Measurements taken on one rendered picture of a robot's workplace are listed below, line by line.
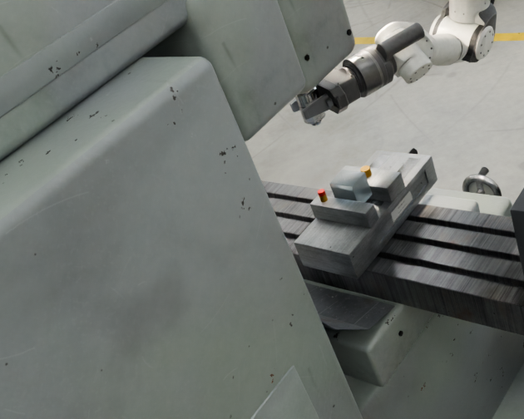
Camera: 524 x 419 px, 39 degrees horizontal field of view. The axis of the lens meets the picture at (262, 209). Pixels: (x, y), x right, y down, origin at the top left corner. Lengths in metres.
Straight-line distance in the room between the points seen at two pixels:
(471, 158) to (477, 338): 1.63
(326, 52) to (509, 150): 2.15
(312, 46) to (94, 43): 0.47
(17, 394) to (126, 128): 0.33
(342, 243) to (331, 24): 0.44
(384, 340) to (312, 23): 0.65
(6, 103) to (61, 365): 0.32
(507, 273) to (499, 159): 1.97
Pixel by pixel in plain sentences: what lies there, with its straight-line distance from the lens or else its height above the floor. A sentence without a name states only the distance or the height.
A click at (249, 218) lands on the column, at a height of 1.32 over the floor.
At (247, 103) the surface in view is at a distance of 1.19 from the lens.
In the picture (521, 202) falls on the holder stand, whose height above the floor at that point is 1.09.
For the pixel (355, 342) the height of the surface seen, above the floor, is 0.83.
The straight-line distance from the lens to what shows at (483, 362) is 2.00.
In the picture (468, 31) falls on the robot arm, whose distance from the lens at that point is 1.77.
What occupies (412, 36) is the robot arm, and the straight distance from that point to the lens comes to 1.53.
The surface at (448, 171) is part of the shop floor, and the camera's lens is 3.39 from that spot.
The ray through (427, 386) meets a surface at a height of 0.56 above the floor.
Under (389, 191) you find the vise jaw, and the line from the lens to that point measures 1.57.
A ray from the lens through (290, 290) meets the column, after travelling 1.16.
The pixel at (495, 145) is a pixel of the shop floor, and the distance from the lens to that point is 3.50.
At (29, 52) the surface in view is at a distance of 0.97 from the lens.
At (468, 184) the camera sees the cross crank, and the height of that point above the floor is 0.64.
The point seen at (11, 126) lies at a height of 1.59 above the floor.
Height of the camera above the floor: 1.88
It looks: 32 degrees down
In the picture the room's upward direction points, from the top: 24 degrees counter-clockwise
